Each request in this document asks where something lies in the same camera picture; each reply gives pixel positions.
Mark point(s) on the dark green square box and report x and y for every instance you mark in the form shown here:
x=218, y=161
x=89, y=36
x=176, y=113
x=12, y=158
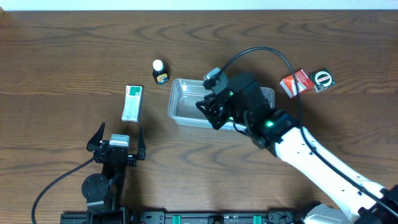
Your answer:
x=322, y=80

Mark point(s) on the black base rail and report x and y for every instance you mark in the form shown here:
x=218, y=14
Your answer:
x=126, y=215

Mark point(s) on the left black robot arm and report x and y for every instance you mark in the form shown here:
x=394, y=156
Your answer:
x=103, y=190

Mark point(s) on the dark syrup bottle white cap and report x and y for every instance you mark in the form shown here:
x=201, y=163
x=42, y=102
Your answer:
x=160, y=72

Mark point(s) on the red white medicine box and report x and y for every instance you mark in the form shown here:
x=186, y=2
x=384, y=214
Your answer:
x=296, y=84

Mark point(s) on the clear plastic container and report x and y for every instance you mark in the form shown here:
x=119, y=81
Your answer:
x=183, y=97

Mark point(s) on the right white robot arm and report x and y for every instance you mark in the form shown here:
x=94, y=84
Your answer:
x=359, y=199

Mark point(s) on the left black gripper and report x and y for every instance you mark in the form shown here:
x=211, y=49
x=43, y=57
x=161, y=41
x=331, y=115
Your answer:
x=116, y=156

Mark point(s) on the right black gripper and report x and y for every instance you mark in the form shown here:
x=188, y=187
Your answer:
x=213, y=109

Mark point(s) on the green white medicine box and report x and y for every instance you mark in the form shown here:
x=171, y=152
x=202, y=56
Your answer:
x=132, y=103

